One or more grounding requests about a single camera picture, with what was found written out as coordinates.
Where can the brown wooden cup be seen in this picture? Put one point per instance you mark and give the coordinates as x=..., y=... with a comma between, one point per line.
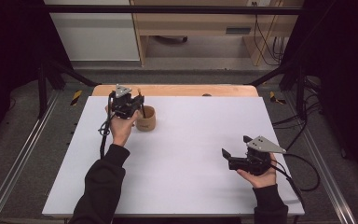
x=147, y=121

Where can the black and yellow tape strip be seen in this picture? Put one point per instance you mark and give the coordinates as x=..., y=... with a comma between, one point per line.
x=276, y=98
x=76, y=97

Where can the black metal frame stand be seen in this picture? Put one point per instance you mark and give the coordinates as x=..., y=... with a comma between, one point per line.
x=300, y=90
x=42, y=90

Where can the light wooden desk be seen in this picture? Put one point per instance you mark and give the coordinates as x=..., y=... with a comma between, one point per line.
x=192, y=23

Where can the wooden paintbrush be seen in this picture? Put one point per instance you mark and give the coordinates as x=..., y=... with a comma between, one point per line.
x=143, y=109

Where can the aluminium floor rail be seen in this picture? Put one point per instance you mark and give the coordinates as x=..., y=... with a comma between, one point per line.
x=326, y=174
x=18, y=155

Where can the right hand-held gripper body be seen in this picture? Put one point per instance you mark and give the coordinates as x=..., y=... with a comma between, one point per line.
x=254, y=161

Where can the wooden table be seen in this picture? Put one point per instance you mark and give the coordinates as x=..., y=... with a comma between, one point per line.
x=180, y=90

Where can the white cabinet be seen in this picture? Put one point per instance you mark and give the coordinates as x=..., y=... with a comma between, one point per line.
x=96, y=37

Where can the person's right hand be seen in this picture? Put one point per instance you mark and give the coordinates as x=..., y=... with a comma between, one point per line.
x=261, y=180

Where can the black horizontal frame bar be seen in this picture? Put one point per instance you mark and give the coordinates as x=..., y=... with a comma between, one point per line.
x=167, y=9

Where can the dark curtain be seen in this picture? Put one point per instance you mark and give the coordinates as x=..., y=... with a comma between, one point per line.
x=345, y=62
x=9, y=46

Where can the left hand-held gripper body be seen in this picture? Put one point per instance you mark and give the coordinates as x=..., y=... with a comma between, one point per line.
x=122, y=104

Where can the white table board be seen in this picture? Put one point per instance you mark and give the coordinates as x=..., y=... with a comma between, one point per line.
x=183, y=180

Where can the person's left hand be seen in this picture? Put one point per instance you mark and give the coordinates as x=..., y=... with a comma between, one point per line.
x=122, y=129

